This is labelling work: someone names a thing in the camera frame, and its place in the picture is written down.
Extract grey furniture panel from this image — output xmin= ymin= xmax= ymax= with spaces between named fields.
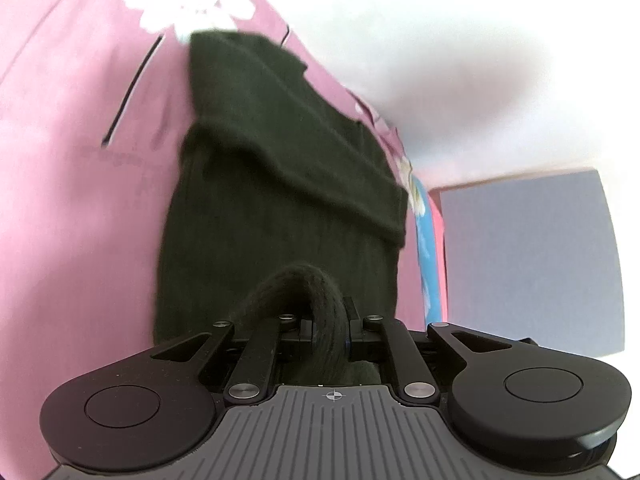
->
xmin=429 ymin=169 xmax=628 ymax=357

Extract black knit sweater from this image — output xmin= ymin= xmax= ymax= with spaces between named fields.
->
xmin=152 ymin=30 xmax=408 ymax=390

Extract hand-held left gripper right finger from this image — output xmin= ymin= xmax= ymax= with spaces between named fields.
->
xmin=343 ymin=297 xmax=538 ymax=406

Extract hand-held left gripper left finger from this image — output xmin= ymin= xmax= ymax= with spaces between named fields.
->
xmin=149 ymin=312 xmax=317 ymax=407

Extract pink and blue floral bedsheet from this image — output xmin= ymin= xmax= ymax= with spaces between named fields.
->
xmin=0 ymin=0 xmax=447 ymax=461

